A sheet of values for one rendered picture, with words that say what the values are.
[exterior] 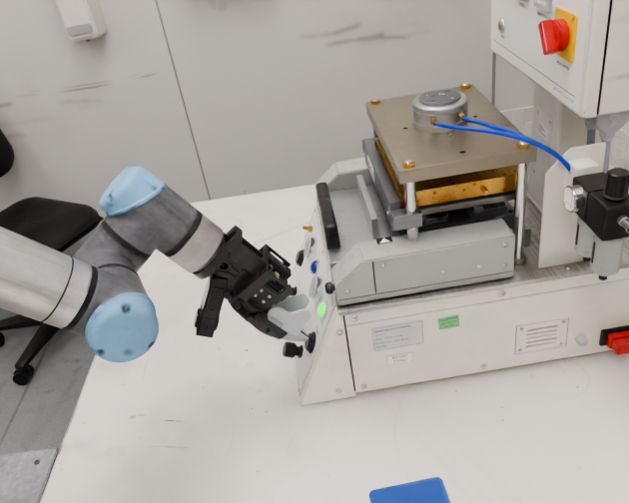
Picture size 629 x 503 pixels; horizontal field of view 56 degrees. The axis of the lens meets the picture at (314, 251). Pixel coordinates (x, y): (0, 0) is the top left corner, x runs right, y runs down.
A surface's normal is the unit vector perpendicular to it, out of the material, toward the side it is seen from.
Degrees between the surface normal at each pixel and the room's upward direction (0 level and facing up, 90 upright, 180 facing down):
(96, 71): 90
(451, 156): 0
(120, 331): 87
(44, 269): 60
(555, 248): 90
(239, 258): 90
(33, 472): 0
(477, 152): 0
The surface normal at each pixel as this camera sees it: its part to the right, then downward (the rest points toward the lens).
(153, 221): 0.33, 0.29
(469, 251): 0.09, 0.54
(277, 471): -0.14, -0.83
